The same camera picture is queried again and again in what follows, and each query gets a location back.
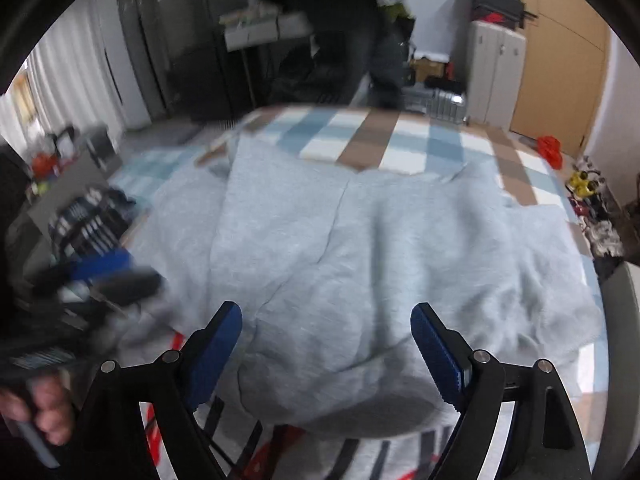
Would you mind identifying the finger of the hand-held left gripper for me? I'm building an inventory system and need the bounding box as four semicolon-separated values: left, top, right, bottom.
95;267;163;306
35;249;133;292

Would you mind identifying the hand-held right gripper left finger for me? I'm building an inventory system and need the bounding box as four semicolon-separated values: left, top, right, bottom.
75;301;244;480

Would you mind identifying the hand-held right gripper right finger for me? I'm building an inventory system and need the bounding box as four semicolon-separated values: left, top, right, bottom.
410;302;596;480

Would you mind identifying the grey hoodie with red stripes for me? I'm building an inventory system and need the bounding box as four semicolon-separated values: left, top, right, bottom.
107;130;606;480

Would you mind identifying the person's left hand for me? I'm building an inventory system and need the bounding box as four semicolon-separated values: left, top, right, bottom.
0;372;76;446

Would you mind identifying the black white plaid bag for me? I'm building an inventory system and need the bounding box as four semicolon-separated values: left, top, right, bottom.
50;187;138;261

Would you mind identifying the grey coffee table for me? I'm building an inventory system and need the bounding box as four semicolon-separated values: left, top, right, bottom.
27;127;123;226

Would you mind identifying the clear bag of red fruit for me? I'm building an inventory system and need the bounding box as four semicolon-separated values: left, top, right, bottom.
32;152;58;181

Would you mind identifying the white curtain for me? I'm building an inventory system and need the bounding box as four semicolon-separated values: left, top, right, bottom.
10;0;126;141

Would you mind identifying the pile of shoes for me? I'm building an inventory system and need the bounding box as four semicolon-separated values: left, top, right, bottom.
567;157;626;261

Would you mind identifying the dark grey fridge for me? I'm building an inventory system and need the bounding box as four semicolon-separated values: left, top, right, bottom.
170;0;251;121

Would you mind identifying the red plastic bag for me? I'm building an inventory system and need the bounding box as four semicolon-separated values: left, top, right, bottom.
535;135;563;168

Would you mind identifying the silver suitcase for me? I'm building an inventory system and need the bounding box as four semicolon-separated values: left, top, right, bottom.
402;87;471;125

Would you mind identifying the white desk with drawers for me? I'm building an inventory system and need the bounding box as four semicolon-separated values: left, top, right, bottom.
220;5;313;53

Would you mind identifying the open cardboard box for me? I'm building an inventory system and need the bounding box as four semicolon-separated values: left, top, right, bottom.
411;57;447;83

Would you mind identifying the cream suitcase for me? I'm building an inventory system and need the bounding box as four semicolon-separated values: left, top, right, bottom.
469;20;527;126

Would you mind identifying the wooden door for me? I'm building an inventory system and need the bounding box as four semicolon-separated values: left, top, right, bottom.
505;0;626;156

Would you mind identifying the black shoe box red print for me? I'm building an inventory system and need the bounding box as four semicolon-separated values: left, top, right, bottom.
472;4;528;25

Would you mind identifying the dark wrapped bouquet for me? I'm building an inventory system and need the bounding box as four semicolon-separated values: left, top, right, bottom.
377;0;416;23

